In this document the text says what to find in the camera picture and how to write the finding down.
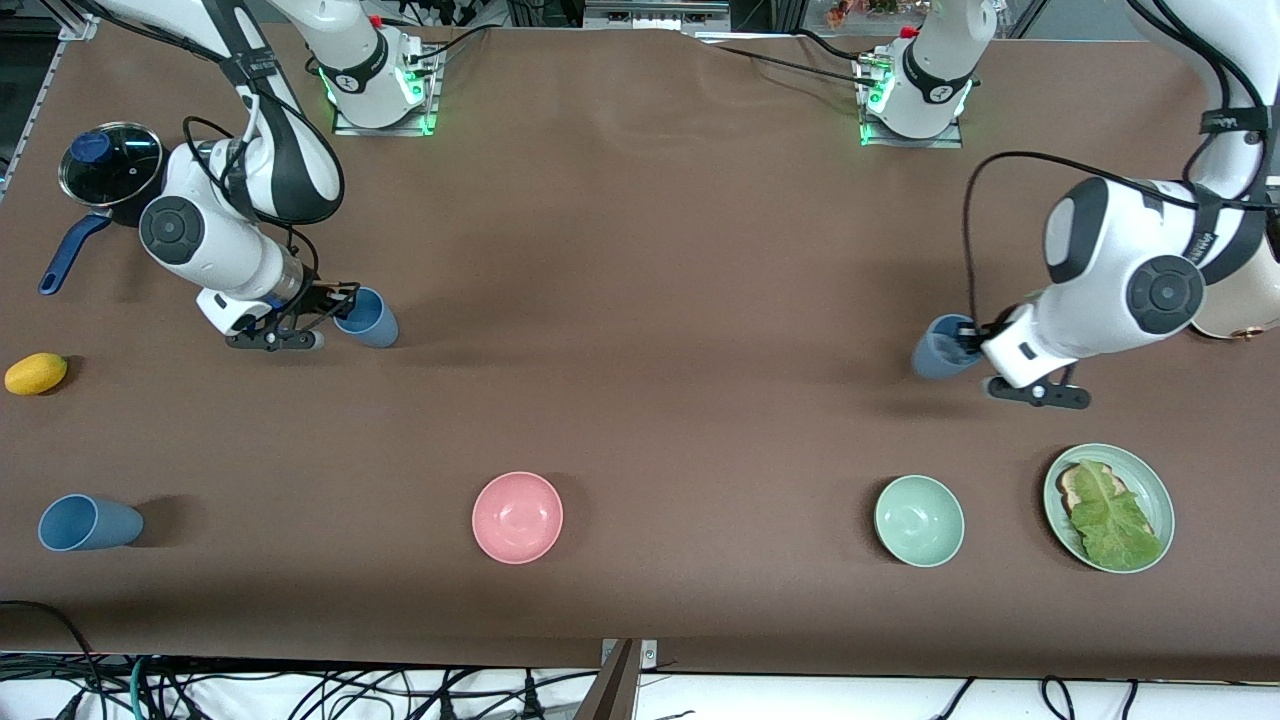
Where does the blue plastic cup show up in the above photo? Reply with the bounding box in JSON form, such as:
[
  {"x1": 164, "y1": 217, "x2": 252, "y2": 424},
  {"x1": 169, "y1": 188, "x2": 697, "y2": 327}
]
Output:
[
  {"x1": 333, "y1": 287, "x2": 399, "y2": 349},
  {"x1": 38, "y1": 494, "x2": 144, "y2": 552},
  {"x1": 911, "y1": 314, "x2": 986, "y2": 381}
]

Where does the toast slice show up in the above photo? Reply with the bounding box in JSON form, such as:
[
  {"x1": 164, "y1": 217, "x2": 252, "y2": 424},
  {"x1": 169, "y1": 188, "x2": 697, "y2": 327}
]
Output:
[{"x1": 1058, "y1": 462, "x2": 1131, "y2": 516}]

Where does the light green plate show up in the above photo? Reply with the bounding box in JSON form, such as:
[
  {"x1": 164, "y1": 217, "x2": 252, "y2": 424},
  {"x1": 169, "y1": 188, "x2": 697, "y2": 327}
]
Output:
[{"x1": 1043, "y1": 443, "x2": 1175, "y2": 574}]

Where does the green lettuce leaf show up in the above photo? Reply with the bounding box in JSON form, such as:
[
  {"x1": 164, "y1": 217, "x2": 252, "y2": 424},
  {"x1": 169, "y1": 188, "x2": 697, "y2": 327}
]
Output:
[{"x1": 1070, "y1": 460, "x2": 1164, "y2": 571}]

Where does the light green bowl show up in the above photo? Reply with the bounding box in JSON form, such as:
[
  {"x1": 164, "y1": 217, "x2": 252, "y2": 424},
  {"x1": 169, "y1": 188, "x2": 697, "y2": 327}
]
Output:
[{"x1": 874, "y1": 475, "x2": 966, "y2": 568}]

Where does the glass lid with blue knob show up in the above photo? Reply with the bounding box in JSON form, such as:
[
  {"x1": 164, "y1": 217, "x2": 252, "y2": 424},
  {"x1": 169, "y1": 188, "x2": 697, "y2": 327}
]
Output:
[{"x1": 58, "y1": 122, "x2": 164, "y2": 208}]

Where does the yellow lemon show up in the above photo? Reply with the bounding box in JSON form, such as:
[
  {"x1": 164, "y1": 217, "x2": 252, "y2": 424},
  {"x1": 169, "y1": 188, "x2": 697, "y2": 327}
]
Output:
[{"x1": 5, "y1": 352, "x2": 68, "y2": 396}]

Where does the pink bowl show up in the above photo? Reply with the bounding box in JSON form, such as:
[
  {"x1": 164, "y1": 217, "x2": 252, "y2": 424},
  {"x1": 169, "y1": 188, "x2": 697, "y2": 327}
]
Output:
[{"x1": 472, "y1": 472, "x2": 564, "y2": 565}]

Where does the grey equipment box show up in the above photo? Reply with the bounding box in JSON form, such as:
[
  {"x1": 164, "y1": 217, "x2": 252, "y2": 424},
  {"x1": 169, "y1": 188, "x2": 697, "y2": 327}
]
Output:
[{"x1": 583, "y1": 0, "x2": 731, "y2": 31}]

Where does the dark grey pole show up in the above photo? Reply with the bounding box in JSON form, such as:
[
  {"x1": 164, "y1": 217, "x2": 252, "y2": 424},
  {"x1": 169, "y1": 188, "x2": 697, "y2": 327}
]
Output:
[{"x1": 573, "y1": 640, "x2": 641, "y2": 720}]

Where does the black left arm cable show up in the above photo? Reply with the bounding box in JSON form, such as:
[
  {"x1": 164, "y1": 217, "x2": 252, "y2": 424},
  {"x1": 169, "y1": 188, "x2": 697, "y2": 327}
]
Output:
[{"x1": 962, "y1": 150, "x2": 1280, "y2": 336}]

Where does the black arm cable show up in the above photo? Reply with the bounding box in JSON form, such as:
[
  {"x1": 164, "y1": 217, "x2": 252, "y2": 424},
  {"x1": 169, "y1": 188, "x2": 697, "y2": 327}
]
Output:
[
  {"x1": 182, "y1": 95, "x2": 347, "y2": 291},
  {"x1": 962, "y1": 150, "x2": 1280, "y2": 336}
]

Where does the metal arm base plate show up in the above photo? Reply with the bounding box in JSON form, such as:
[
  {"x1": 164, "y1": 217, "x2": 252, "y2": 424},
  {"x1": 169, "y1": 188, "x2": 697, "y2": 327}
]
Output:
[
  {"x1": 858, "y1": 55, "x2": 963, "y2": 149},
  {"x1": 333, "y1": 40, "x2": 442, "y2": 137}
]

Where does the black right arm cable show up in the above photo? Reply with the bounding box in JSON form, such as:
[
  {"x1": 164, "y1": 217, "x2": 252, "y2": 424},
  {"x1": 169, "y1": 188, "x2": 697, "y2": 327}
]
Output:
[{"x1": 182, "y1": 95, "x2": 347, "y2": 291}]

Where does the dark pot with blue handle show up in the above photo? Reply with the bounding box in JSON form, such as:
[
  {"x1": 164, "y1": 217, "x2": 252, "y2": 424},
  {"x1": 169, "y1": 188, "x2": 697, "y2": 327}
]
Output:
[{"x1": 38, "y1": 122, "x2": 164, "y2": 297}]

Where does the black base cable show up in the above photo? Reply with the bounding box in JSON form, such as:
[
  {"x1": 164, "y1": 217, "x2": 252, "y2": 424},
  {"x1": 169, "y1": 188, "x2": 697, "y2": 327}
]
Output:
[
  {"x1": 405, "y1": 22, "x2": 493, "y2": 76},
  {"x1": 690, "y1": 38, "x2": 873, "y2": 86}
]

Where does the aluminium frame rail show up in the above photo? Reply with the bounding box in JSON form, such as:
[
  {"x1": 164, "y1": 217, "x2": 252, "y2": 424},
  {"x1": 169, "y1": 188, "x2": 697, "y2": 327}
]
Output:
[{"x1": 0, "y1": 0, "x2": 101, "y2": 201}]

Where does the metal table clamp bracket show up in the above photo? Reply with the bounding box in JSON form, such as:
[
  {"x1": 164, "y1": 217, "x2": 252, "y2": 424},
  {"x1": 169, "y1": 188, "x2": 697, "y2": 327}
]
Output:
[{"x1": 600, "y1": 638, "x2": 659, "y2": 673}]

